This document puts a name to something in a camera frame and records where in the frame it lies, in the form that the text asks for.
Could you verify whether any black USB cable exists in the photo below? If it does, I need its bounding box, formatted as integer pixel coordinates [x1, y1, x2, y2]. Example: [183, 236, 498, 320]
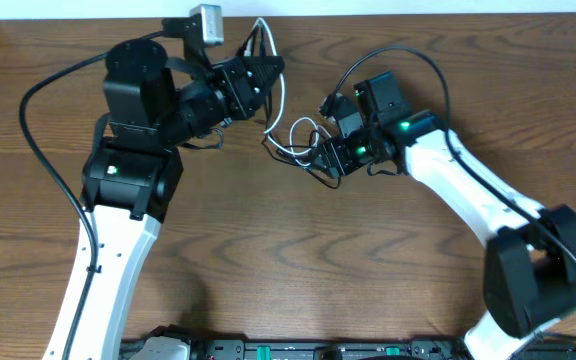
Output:
[235, 24, 343, 190]

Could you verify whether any white USB cable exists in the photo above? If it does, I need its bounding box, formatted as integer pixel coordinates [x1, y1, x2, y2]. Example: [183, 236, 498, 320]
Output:
[244, 17, 333, 168]

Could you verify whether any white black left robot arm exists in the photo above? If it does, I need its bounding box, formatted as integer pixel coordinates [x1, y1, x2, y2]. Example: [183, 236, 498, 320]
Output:
[44, 39, 284, 359]

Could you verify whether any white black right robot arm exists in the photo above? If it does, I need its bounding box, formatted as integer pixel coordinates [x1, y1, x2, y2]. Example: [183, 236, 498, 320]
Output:
[312, 72, 576, 359]

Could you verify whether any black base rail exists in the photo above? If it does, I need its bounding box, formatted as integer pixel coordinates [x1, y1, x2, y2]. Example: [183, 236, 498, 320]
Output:
[117, 324, 576, 360]

